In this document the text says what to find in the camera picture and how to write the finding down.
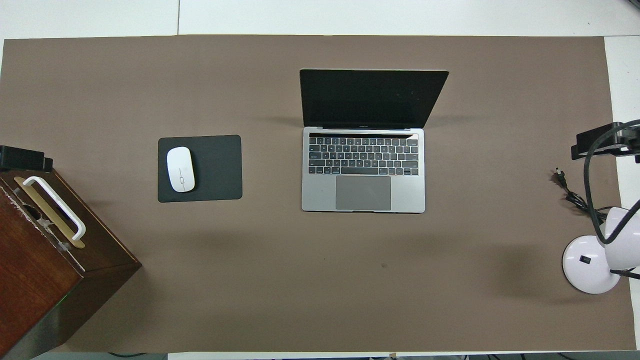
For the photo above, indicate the white desk lamp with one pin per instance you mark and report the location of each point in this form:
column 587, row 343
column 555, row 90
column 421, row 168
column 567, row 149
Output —
column 582, row 260

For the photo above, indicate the brown table mat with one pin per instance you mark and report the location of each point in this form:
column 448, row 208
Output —
column 300, row 280

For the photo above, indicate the black mouse pad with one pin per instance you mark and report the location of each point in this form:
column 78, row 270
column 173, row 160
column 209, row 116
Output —
column 217, row 170

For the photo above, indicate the white computer mouse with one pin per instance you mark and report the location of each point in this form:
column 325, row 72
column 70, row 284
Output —
column 180, row 169

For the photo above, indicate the dark wooden box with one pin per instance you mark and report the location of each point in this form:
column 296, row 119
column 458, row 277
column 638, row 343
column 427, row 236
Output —
column 45, row 280

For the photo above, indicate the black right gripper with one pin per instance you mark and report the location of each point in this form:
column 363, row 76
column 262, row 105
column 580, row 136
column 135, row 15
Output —
column 632, row 140

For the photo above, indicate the silver laptop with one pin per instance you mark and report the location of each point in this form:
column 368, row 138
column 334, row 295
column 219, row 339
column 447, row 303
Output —
column 362, row 192

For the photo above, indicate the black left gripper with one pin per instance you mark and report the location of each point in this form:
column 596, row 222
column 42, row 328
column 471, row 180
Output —
column 11, row 157

